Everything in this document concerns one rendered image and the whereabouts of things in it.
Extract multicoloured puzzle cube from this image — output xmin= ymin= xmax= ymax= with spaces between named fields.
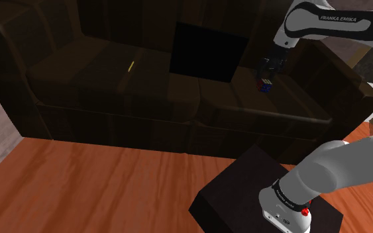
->
xmin=256 ymin=77 xmax=274 ymax=94

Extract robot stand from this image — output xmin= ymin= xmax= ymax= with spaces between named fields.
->
xmin=188 ymin=144 xmax=345 ymax=233

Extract black square cushion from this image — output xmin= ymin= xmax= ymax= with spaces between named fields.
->
xmin=168 ymin=21 xmax=250 ymax=83

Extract dark brown sofa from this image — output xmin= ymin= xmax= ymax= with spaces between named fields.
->
xmin=0 ymin=0 xmax=373 ymax=166

